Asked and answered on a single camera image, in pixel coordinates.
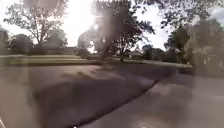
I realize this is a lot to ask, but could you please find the large leafy tree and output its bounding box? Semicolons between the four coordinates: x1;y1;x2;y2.
77;0;156;62
2;0;70;48

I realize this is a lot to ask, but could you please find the green grass strip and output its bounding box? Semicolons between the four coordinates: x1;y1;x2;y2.
106;57;194;70

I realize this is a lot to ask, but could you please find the grey asphalt road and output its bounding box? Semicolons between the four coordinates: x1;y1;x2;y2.
0;61;196;128

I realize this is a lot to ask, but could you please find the green grass lawn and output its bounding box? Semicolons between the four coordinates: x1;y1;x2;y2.
0;54;101;67

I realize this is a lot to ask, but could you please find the pale concrete kerb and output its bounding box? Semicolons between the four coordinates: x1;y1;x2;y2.
79;71;224;128

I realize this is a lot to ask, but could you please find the group of trees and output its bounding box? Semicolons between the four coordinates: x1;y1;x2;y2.
163;19;224;78

